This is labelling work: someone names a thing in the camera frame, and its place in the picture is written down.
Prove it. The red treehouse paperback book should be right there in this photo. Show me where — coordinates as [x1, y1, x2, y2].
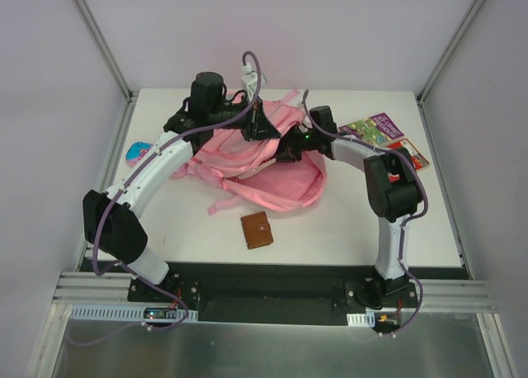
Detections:
[389, 138, 430, 172]

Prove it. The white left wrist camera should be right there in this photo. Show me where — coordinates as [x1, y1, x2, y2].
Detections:
[241, 63, 259, 101]

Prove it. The pink cartoon pencil case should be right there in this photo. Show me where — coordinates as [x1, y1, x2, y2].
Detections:
[125, 142, 152, 167]

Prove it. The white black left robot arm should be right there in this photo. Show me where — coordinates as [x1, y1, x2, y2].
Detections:
[82, 69, 281, 303]

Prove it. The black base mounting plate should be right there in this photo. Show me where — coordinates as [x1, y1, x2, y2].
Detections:
[78, 256, 474, 326]

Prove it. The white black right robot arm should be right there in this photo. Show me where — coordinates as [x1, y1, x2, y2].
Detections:
[275, 106, 428, 309]

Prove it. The small white cable duct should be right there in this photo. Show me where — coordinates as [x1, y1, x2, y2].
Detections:
[346, 311, 375, 328]

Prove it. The white slotted cable duct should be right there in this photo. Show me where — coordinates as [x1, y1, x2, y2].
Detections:
[70, 305, 199, 324]

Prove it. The aluminium frame rail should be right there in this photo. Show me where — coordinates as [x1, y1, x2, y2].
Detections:
[61, 0, 138, 102]

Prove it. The right aluminium frame post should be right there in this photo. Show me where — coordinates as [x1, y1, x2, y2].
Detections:
[415, 0, 498, 104]

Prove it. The purple treehouse paperback book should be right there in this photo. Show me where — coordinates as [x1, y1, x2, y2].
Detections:
[338, 113, 405, 147]

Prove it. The brown leather wallet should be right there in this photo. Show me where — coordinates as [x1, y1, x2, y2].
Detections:
[240, 211, 274, 250]

